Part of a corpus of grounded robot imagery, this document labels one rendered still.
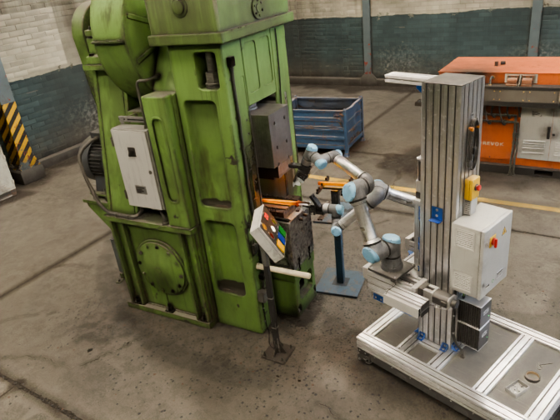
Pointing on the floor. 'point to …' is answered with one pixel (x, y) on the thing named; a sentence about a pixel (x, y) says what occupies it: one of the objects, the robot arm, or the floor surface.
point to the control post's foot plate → (278, 353)
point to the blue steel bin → (328, 122)
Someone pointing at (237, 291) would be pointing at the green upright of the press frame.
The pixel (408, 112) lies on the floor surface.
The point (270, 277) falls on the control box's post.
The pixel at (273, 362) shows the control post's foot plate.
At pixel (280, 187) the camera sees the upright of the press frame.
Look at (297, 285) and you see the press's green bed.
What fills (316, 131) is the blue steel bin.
